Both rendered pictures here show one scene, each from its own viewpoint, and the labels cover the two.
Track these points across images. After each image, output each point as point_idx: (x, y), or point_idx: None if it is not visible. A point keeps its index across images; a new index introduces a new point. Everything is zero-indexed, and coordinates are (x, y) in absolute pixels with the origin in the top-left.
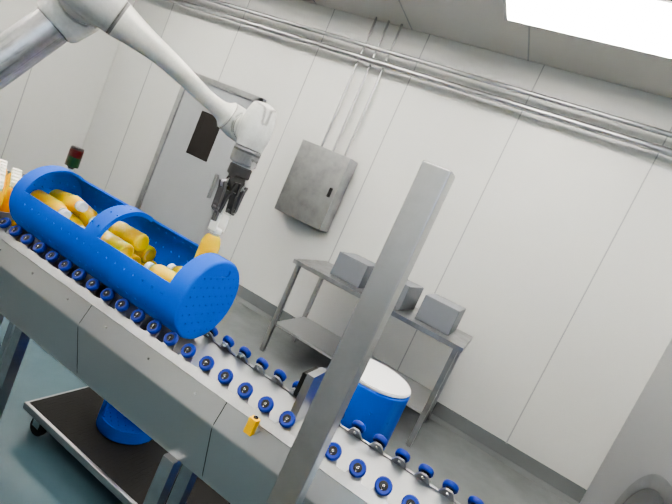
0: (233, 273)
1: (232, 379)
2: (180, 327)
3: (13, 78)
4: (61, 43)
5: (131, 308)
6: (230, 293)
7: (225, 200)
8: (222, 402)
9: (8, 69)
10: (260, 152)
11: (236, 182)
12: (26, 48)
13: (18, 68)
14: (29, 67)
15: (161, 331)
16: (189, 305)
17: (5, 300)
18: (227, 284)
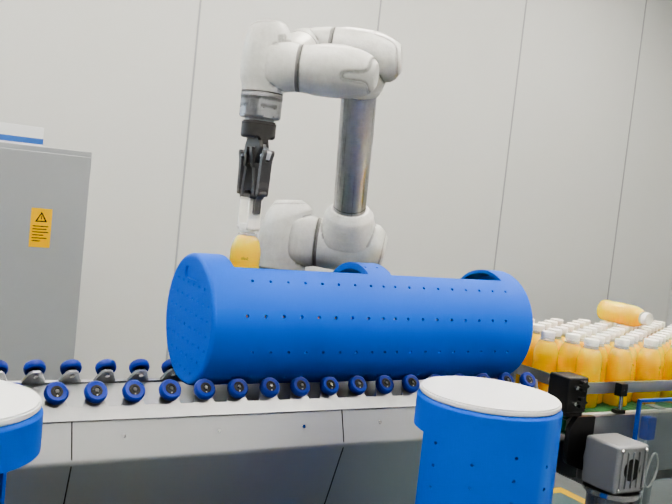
0: (202, 277)
1: (61, 367)
2: (169, 347)
3: (346, 156)
4: (350, 103)
5: (284, 387)
6: (204, 315)
7: (243, 176)
8: None
9: (339, 149)
10: (244, 87)
11: (249, 146)
12: (339, 124)
13: (342, 145)
14: (348, 140)
15: (219, 387)
16: (172, 314)
17: None
18: (199, 295)
